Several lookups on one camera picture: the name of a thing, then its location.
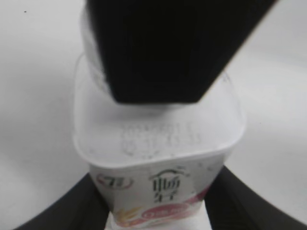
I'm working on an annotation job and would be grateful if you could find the white yili changqing bottle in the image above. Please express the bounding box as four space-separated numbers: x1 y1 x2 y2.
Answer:
73 57 246 230

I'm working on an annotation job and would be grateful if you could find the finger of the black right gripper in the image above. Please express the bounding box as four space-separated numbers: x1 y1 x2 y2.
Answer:
86 0 275 104

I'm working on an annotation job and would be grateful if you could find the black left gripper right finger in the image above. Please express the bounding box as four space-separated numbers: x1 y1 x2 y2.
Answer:
204 167 307 230

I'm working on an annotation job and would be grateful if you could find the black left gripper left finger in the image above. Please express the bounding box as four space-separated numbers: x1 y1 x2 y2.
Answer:
17 174 109 230

